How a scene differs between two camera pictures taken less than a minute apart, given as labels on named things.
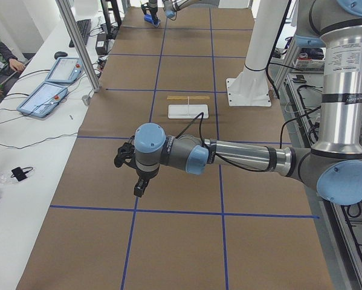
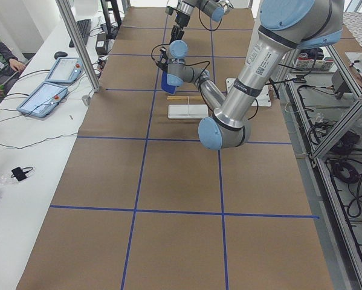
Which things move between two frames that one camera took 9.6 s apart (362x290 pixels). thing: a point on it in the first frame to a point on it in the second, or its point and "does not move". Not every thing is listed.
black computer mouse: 60,54 does not move
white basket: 316,65 does not move
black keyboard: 84,26 does not move
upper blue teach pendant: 66,70 does not move
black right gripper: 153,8 to 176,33
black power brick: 101,46 does not move
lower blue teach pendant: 43,101 does not move
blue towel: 148,17 to 165,85
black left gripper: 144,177 to 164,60
